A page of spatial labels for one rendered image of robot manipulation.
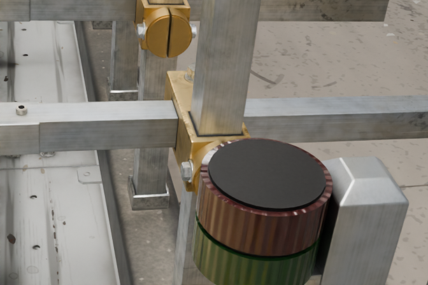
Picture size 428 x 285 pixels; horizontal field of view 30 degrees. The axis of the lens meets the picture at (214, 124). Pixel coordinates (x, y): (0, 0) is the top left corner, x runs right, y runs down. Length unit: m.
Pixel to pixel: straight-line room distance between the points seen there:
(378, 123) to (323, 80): 2.11
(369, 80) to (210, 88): 2.31
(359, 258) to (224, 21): 0.25
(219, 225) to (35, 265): 0.69
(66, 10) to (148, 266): 0.30
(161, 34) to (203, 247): 0.49
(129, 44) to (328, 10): 0.32
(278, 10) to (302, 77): 1.91
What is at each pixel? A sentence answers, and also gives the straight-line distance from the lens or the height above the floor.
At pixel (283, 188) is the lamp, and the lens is 0.35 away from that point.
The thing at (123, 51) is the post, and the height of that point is 0.79.
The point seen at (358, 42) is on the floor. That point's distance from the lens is 3.17.
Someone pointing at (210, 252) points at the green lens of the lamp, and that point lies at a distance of 0.36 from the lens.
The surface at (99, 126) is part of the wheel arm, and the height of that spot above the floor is 0.95.
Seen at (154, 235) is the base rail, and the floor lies 0.70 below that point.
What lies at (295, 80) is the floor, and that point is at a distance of 2.81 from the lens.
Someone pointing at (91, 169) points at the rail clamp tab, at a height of 0.63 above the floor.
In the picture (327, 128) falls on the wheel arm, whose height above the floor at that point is 0.95.
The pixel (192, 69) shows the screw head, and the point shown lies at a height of 0.98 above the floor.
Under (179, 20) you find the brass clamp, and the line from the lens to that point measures 0.83.
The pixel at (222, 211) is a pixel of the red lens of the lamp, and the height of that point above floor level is 1.10.
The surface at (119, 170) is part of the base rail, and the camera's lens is 1.04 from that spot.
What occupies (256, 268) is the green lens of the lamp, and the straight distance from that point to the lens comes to 0.36.
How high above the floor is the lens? 1.31
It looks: 32 degrees down
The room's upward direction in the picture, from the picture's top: 7 degrees clockwise
